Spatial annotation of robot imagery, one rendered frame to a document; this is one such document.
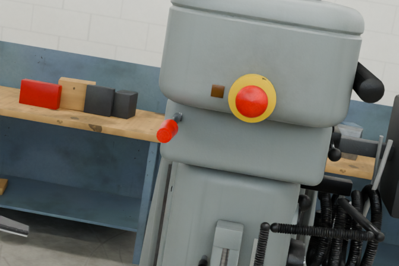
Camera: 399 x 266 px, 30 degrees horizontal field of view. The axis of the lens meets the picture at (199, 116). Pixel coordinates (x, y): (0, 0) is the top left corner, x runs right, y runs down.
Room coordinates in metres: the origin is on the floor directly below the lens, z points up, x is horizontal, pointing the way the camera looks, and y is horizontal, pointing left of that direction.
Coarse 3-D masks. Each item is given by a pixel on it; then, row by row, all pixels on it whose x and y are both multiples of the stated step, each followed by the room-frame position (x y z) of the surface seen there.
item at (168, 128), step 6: (174, 114) 1.03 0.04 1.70; (180, 114) 1.04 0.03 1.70; (168, 120) 0.95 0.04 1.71; (174, 120) 0.98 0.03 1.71; (180, 120) 1.04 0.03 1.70; (162, 126) 0.91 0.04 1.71; (168, 126) 0.91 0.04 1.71; (174, 126) 0.93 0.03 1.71; (162, 132) 0.90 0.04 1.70; (168, 132) 0.90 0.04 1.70; (174, 132) 0.92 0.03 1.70; (162, 138) 0.90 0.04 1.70; (168, 138) 0.90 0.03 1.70
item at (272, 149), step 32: (192, 128) 1.04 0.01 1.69; (224, 128) 1.04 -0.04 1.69; (256, 128) 1.03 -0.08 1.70; (288, 128) 1.03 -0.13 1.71; (320, 128) 1.03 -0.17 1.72; (192, 160) 1.04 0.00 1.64; (224, 160) 1.04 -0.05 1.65; (256, 160) 1.03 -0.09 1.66; (288, 160) 1.03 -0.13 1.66; (320, 160) 1.03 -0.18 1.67
